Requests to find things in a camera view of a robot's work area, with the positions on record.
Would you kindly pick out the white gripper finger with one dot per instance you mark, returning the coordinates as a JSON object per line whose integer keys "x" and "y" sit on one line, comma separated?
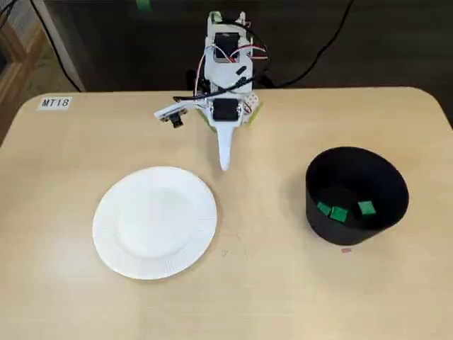
{"x": 226, "y": 148}

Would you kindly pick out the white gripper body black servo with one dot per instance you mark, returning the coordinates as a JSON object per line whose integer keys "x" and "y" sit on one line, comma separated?
{"x": 224, "y": 110}

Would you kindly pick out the green block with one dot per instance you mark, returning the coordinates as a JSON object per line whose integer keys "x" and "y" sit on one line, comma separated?
{"x": 338, "y": 214}
{"x": 323, "y": 208}
{"x": 366, "y": 207}

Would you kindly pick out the white paper plate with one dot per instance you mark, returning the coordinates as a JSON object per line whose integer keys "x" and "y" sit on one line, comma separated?
{"x": 155, "y": 226}

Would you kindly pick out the black pot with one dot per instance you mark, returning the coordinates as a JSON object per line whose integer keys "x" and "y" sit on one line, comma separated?
{"x": 354, "y": 233}

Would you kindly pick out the black table clamp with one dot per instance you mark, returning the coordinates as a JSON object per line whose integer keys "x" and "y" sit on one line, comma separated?
{"x": 193, "y": 81}

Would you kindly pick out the green tape piece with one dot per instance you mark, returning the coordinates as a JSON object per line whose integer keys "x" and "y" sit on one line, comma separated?
{"x": 143, "y": 5}

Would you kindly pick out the white MT18 label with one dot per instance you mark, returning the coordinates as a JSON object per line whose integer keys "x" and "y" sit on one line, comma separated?
{"x": 54, "y": 103}

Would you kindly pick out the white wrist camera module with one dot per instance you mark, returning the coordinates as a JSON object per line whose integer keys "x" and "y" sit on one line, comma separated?
{"x": 170, "y": 114}

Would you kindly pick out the white metal post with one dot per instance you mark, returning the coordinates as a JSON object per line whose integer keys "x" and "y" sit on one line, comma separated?
{"x": 59, "y": 46}

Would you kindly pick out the wooden furniture frame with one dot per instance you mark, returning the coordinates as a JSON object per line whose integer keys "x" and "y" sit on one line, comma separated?
{"x": 21, "y": 71}

